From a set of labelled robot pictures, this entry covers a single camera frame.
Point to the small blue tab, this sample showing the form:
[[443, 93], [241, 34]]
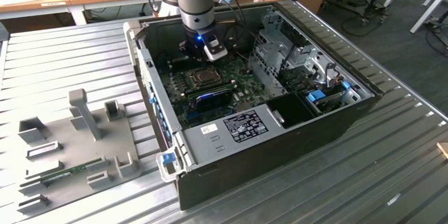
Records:
[[151, 100]]

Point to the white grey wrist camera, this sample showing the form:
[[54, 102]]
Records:
[[215, 48]]

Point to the black graphics card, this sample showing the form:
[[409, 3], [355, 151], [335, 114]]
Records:
[[214, 100]]

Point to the metal drive cage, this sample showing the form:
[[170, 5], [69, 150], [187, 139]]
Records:
[[270, 51]]

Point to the wooden block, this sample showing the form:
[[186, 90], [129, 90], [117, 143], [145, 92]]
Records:
[[443, 150]]

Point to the blue case latch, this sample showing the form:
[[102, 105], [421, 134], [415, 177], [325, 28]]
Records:
[[167, 158]]

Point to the silver hard disk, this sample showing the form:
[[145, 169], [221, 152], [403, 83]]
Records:
[[333, 98]]

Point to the black PC case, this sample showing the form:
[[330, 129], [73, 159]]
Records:
[[263, 171]]

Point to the CPU socket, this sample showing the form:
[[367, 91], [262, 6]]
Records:
[[207, 86]]

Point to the grey power supply unit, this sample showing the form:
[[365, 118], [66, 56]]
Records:
[[210, 145]]

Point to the blue plastic clip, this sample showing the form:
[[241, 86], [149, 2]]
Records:
[[346, 85]]

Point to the green motherboard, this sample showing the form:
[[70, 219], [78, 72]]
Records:
[[245, 87]]

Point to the green RAM stick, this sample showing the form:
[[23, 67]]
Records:
[[62, 174]]

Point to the black RAM slot bank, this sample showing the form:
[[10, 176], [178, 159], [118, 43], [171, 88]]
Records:
[[182, 66]]

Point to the blue disk carrier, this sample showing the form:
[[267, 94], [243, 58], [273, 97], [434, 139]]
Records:
[[317, 95]]

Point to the grey parts rack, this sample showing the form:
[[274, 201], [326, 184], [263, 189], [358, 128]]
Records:
[[70, 145]]

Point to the dark RAM stick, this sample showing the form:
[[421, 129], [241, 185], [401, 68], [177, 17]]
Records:
[[209, 89]]

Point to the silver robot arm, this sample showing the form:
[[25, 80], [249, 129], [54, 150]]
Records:
[[197, 6]]

